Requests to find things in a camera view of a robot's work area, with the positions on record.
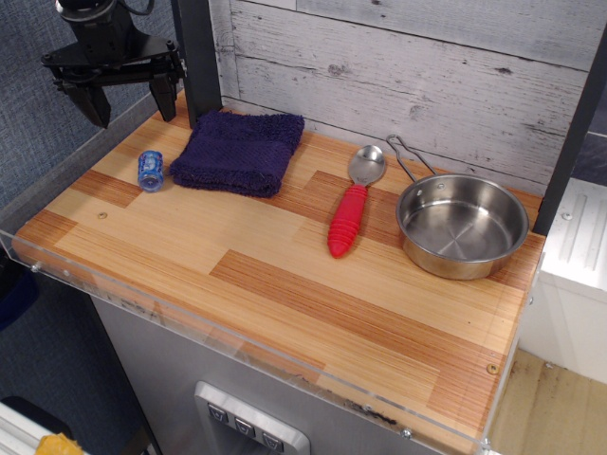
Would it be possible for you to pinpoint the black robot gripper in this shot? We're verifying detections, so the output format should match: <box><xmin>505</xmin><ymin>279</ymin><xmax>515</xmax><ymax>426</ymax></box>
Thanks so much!
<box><xmin>41</xmin><ymin>1</ymin><xmax>185</xmax><ymax>128</ymax></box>

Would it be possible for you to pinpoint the purple towel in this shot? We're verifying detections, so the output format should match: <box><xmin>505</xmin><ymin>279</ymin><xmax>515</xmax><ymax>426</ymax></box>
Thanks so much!
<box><xmin>169</xmin><ymin>111</ymin><xmax>304</xmax><ymax>198</ymax></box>

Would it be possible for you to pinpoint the small blue can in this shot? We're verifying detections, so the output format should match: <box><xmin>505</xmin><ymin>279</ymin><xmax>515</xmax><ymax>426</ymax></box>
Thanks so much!
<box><xmin>138</xmin><ymin>151</ymin><xmax>164</xmax><ymax>192</ymax></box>

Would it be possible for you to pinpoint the silver toy fridge cabinet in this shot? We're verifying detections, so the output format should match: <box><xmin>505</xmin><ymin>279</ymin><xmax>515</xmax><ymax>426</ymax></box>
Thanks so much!
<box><xmin>94</xmin><ymin>298</ymin><xmax>480</xmax><ymax>454</ymax></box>

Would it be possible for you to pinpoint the silver dispenser button panel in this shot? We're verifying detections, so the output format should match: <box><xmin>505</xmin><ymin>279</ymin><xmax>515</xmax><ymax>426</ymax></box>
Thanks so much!
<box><xmin>194</xmin><ymin>381</ymin><xmax>311</xmax><ymax>454</ymax></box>

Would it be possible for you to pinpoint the stainless steel pot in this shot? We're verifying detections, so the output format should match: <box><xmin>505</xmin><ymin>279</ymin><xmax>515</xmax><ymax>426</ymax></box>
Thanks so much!
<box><xmin>386</xmin><ymin>135</ymin><xmax>529</xmax><ymax>281</ymax></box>

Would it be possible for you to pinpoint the white side cabinet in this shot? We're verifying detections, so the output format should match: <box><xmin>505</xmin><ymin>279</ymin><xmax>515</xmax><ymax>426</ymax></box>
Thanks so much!
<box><xmin>519</xmin><ymin>178</ymin><xmax>606</xmax><ymax>383</ymax></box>

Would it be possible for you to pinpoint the dark grey left post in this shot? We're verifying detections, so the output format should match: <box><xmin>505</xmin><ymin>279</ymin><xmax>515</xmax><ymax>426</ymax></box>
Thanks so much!
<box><xmin>172</xmin><ymin>0</ymin><xmax>223</xmax><ymax>128</ymax></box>

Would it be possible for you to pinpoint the dark grey post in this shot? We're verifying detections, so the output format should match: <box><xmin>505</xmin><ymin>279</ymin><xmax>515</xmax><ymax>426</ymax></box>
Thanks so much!
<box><xmin>532</xmin><ymin>30</ymin><xmax>606</xmax><ymax>236</ymax></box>
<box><xmin>172</xmin><ymin>0</ymin><xmax>223</xmax><ymax>128</ymax></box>

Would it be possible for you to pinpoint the clear acrylic guard rail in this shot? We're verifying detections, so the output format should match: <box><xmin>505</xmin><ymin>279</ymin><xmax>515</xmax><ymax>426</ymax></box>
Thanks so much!
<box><xmin>0</xmin><ymin>78</ymin><xmax>546</xmax><ymax>455</ymax></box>

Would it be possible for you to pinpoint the red handled metal spoon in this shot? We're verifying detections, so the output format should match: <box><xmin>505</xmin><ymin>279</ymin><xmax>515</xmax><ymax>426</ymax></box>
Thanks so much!
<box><xmin>327</xmin><ymin>145</ymin><xmax>386</xmax><ymax>259</ymax></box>

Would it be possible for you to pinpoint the dark grey right post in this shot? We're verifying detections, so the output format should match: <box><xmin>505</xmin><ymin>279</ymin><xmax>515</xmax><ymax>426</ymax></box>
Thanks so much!
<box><xmin>532</xmin><ymin>30</ymin><xmax>606</xmax><ymax>236</ymax></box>

